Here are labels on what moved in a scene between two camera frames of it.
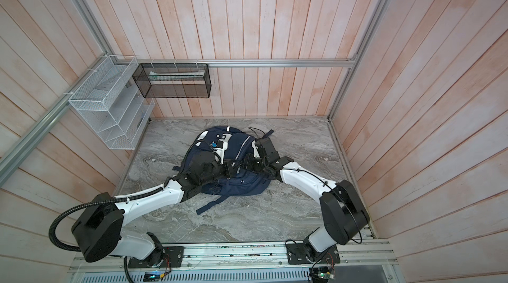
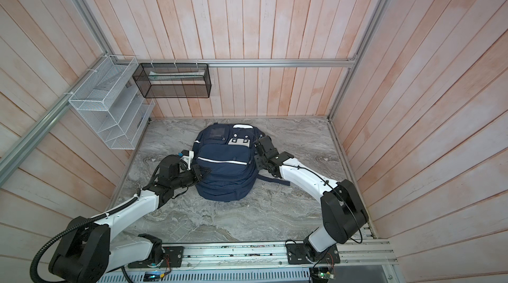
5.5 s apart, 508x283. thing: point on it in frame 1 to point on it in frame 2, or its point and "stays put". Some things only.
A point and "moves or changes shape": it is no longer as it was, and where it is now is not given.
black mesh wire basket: (173, 80) stays put
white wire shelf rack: (108, 102) stays put
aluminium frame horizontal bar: (355, 61) stays put
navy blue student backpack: (229, 147) moves or changes shape
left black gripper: (230, 169) to (196, 169)
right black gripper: (247, 164) to (257, 159)
